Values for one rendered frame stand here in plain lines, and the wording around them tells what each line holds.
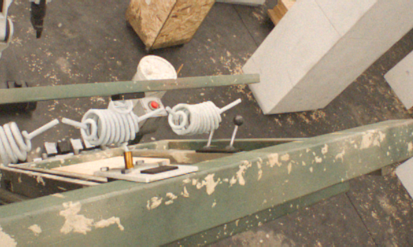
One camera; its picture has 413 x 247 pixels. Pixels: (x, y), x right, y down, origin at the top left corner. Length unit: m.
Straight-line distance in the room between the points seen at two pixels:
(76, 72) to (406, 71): 4.34
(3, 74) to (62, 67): 0.55
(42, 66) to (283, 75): 2.03
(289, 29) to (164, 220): 3.32
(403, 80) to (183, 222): 5.69
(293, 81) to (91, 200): 3.32
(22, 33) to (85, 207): 3.05
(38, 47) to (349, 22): 2.39
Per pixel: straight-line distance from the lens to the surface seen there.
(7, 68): 3.09
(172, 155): 1.64
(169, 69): 3.29
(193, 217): 0.69
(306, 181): 0.88
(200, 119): 0.85
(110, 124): 0.73
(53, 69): 3.39
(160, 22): 3.59
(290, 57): 3.84
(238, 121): 1.42
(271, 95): 4.00
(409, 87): 6.21
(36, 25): 2.74
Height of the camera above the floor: 2.46
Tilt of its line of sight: 43 degrees down
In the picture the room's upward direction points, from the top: 40 degrees clockwise
